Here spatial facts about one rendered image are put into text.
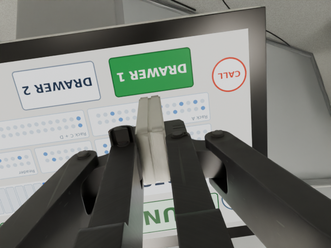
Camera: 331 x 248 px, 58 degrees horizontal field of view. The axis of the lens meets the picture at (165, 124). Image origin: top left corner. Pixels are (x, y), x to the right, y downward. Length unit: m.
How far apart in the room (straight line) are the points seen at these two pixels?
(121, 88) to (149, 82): 0.03
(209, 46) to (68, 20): 0.25
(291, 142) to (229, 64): 1.63
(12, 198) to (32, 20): 0.27
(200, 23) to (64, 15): 0.25
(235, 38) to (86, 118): 0.20
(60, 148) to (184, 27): 0.21
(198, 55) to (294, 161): 1.63
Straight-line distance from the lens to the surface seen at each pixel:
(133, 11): 1.60
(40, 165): 0.41
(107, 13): 0.51
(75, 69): 0.36
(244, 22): 0.36
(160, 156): 0.15
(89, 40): 0.35
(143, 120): 0.16
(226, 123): 0.38
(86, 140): 0.38
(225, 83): 0.36
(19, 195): 0.44
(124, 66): 0.35
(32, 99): 0.38
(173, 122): 0.18
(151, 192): 0.41
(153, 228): 0.44
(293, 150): 1.96
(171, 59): 0.35
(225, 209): 0.44
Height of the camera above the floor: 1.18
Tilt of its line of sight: 20 degrees down
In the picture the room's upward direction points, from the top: 172 degrees clockwise
